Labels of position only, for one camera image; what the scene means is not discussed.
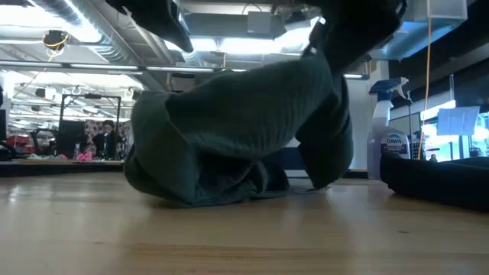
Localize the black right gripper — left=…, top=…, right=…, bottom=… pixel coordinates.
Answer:
left=305, top=0, right=408, bottom=73

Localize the dark green garment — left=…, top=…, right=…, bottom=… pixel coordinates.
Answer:
left=124, top=49, right=355, bottom=209

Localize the black T-shirt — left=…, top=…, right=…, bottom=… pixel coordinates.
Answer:
left=380, top=151, right=489, bottom=212

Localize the spray bottle with blue head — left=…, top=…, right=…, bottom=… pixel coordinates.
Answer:
left=366, top=77, right=413, bottom=180

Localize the floral hanging cloth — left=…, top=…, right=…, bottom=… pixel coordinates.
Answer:
left=83, top=120, right=133, bottom=160

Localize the person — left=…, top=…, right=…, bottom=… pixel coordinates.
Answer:
left=91, top=119, right=125, bottom=160

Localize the white board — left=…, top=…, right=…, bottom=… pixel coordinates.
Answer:
left=436, top=105, right=481, bottom=137

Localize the black screen panel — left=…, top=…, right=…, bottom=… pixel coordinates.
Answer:
left=57, top=120, right=86, bottom=157

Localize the silver spiral air duct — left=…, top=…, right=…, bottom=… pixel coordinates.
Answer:
left=30, top=0, right=169, bottom=91

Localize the rectangular metal air duct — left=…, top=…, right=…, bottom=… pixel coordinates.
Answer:
left=368, top=0, right=468, bottom=61

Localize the black background frame rig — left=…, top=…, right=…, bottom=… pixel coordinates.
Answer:
left=59, top=94, right=122, bottom=157

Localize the black aluminium table frame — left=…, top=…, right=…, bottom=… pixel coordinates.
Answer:
left=0, top=163, right=125, bottom=177

